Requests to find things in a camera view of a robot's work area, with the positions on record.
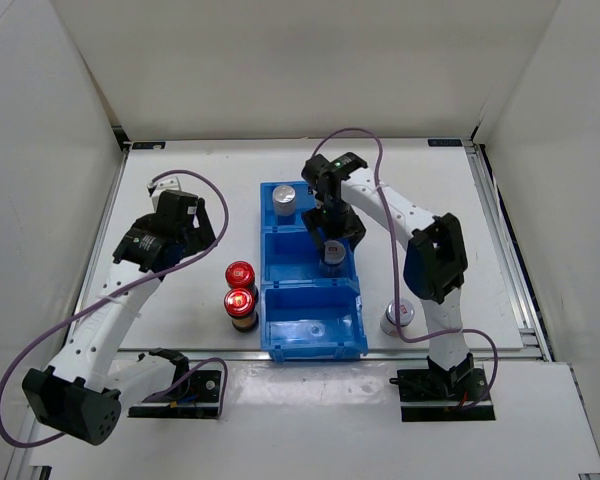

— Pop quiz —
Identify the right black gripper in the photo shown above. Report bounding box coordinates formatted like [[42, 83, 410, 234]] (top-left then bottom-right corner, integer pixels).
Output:
[[302, 198, 367, 260]]

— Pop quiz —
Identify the white-lid spice jar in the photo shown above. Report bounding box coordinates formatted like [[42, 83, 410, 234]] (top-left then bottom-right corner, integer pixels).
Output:
[[380, 298, 415, 337], [319, 240, 346, 277]]

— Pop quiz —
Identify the silver-lid salt shaker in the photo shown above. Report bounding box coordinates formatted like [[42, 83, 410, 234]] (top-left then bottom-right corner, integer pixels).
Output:
[[271, 184, 296, 222]]

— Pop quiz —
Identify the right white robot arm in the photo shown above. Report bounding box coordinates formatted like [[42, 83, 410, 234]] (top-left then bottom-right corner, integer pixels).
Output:
[[301, 152, 474, 400]]

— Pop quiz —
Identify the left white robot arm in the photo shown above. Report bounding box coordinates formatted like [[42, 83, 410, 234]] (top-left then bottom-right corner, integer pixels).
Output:
[[22, 190, 215, 445]]

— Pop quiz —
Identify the far red-lid sauce jar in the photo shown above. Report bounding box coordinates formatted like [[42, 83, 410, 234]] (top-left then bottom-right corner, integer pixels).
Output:
[[225, 260, 258, 297]]

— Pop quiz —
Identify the red-lid sauce jar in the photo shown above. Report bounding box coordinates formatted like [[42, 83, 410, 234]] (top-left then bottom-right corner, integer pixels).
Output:
[[225, 260, 258, 297], [224, 288, 259, 333]]

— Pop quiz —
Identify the far blue storage bin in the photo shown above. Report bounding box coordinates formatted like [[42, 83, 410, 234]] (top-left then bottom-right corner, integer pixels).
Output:
[[260, 180, 326, 238]]

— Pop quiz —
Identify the blue storage bin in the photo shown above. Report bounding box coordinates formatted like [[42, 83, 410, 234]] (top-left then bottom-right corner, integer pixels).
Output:
[[260, 230, 359, 286], [260, 180, 326, 238], [260, 283, 368, 363]]

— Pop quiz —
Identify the middle blue storage bin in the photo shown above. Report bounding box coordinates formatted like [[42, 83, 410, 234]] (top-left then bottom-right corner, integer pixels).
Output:
[[260, 230, 359, 286]]

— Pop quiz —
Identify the near red-lid sauce jar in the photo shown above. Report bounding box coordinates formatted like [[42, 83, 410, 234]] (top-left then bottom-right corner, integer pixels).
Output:
[[224, 288, 259, 333]]

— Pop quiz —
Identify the near blue storage bin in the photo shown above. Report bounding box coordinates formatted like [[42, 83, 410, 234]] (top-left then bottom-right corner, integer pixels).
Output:
[[260, 283, 368, 363]]

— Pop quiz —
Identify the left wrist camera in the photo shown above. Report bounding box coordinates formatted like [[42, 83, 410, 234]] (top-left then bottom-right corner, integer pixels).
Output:
[[147, 175, 182, 203]]

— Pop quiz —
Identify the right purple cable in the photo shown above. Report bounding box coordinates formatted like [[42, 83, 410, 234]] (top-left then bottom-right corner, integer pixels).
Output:
[[312, 128, 498, 412]]

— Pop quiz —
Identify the purple cable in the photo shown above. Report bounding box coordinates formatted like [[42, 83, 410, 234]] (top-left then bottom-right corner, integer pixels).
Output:
[[0, 169, 229, 447], [312, 128, 498, 412]]

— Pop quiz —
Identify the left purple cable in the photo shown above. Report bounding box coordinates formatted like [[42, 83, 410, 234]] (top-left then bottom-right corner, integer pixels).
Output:
[[0, 169, 229, 447]]

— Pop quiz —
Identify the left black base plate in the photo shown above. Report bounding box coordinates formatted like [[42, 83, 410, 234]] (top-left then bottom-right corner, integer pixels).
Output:
[[127, 357, 229, 420]]

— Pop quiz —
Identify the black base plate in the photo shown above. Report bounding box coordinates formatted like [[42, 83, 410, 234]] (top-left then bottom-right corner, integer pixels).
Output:
[[389, 368, 496, 423], [127, 357, 229, 420]]

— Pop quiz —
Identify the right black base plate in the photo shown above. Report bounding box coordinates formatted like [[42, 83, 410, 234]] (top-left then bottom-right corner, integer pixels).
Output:
[[389, 368, 496, 423]]

